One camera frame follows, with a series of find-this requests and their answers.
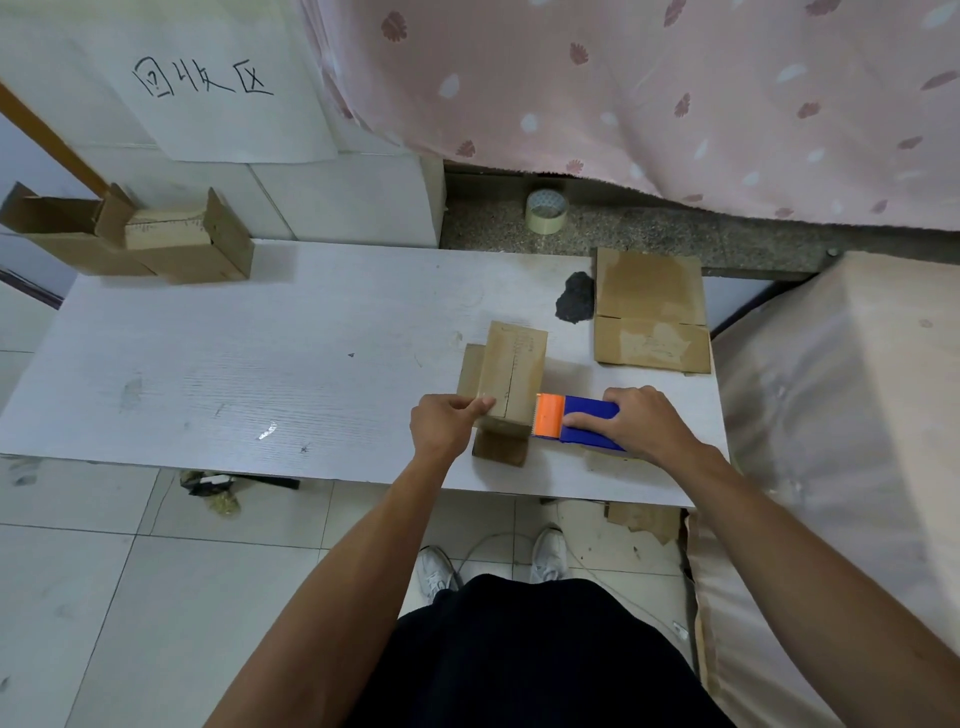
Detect person's white left shoe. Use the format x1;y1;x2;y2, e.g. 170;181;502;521
415;545;461;603

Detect clear packing tape roll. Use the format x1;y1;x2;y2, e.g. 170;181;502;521
524;188;570;236

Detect person's black shorts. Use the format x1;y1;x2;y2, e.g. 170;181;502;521
343;573;735;728

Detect small cardboard box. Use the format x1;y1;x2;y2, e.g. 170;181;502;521
456;321;549;468

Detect person's right forearm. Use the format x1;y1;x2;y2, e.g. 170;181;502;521
667;442;960;728

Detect pink cloth covered furniture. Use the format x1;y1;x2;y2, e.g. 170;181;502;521
684;250;960;728

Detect pink patterned curtain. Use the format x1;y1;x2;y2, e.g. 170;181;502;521
298;0;960;233

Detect person's left forearm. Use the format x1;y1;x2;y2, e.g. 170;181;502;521
204;448;470;728

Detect open cardboard box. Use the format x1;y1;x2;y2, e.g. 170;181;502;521
0;181;156;278
123;186;255;285

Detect person's left hand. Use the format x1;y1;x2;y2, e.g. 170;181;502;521
410;393;497;467

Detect dark debris pile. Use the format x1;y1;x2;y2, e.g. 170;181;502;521
178;468;302;519

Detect blue and orange tape dispenser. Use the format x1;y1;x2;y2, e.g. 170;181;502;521
533;392;628;454

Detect flattened cardboard box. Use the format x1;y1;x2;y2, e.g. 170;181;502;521
592;246;713;375

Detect person's white shoe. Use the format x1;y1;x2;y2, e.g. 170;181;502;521
415;545;461;603
529;526;570;585

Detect person's right hand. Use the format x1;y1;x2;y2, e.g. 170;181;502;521
562;386;707;471

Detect torn cardboard scrap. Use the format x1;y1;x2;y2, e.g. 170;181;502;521
605;500;683;546

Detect brown wooden rail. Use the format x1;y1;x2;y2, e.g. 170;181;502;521
0;80;111;199

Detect person's white right shoe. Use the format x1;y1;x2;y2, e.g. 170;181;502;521
529;526;570;585

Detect white paper sign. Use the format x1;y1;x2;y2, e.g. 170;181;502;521
103;0;338;165

